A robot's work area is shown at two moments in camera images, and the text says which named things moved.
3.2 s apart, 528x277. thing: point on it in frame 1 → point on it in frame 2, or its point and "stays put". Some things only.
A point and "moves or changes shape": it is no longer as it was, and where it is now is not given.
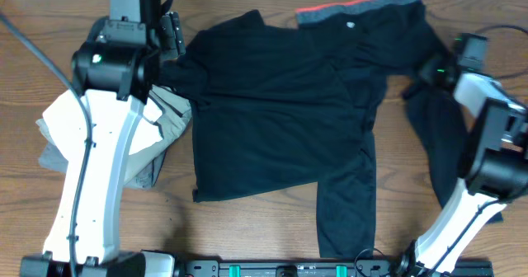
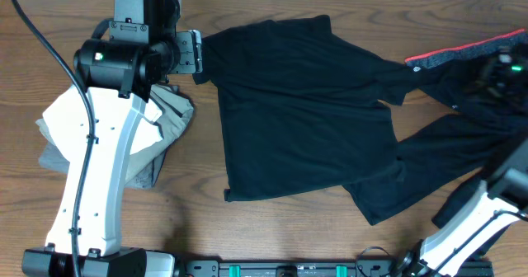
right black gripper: (431, 74) → (486, 77)
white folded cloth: (65, 124) stays put
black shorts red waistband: (496, 216) moves or changes shape
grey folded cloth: (51, 157) stays put
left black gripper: (169, 33) → (190, 59)
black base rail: (318, 269) stays put
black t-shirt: (279, 106) moves or changes shape
